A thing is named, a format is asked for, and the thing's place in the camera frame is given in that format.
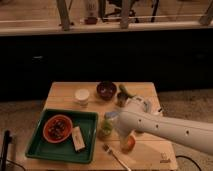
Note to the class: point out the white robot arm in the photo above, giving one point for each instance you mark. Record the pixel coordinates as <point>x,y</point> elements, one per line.
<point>193,134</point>

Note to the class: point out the white bottle in background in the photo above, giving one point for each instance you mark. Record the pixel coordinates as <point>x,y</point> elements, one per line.
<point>92,11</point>

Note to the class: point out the blue sponge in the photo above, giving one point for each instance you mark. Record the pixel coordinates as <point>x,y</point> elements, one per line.
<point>110,115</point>

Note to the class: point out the green cucumber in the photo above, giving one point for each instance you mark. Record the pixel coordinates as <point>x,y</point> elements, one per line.
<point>125,91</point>

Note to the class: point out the green plastic tray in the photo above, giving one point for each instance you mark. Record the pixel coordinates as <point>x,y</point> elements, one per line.
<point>40,148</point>

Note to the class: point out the black stand at left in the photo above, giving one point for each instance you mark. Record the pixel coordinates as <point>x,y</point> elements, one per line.
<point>6,141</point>

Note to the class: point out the dark maroon bowl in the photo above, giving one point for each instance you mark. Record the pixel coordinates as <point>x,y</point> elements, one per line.
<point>106,90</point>

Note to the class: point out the beige rectangular box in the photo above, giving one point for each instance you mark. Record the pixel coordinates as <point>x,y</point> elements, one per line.
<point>77,138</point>

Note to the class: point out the orange bowl with food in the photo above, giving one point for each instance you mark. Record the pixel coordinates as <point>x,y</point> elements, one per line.
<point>57,128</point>

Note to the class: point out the green plastic cup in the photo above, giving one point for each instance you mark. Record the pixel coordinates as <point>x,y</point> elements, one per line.
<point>105,129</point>

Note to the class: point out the red orange apple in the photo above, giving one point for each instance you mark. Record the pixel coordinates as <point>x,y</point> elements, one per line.
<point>130,143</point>

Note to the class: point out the metal fork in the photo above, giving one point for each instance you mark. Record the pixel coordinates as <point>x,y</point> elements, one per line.
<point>109,151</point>

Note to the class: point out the white paper cup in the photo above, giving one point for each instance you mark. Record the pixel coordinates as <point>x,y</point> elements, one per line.
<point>82,96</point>

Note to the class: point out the beige wooden gripper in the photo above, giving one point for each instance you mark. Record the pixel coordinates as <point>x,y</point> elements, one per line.
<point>124,144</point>

